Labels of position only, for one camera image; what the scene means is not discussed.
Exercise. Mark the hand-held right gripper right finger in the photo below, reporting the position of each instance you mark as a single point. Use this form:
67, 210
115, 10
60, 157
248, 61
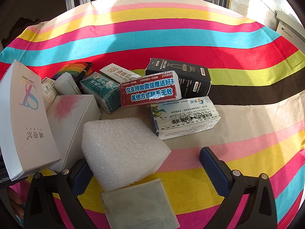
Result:
212, 169

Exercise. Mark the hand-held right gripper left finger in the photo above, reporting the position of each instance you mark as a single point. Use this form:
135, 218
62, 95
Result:
81, 180

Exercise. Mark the black box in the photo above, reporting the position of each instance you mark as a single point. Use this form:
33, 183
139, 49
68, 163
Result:
190, 81

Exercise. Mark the white and gold box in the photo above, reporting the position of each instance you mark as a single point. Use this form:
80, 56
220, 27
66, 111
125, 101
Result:
114, 71

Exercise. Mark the person's left hand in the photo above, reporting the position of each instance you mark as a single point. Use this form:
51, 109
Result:
15, 200

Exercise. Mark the white foam block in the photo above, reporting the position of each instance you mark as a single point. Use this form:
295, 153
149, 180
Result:
119, 148

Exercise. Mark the white medicine box blue print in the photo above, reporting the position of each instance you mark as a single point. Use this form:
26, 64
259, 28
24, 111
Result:
185, 119

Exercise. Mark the white box with pink print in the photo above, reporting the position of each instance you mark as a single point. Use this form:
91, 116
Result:
71, 119

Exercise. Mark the grey square flat box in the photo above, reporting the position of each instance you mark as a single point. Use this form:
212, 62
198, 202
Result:
138, 205

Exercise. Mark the tall white lettered box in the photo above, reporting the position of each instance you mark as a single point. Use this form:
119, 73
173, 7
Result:
21, 114

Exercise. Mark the small white packet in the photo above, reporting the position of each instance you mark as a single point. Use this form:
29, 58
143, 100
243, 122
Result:
47, 95

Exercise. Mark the teal box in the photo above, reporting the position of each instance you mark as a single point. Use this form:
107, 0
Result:
102, 90

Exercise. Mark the white wrapped roll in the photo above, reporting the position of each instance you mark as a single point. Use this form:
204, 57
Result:
64, 83

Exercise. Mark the white package with red label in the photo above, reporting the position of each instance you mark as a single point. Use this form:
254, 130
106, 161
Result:
150, 90

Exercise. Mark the striped tablecloth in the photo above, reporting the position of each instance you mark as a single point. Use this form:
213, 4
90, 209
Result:
166, 40

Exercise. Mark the washing machine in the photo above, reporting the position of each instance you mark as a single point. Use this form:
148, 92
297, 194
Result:
290, 31

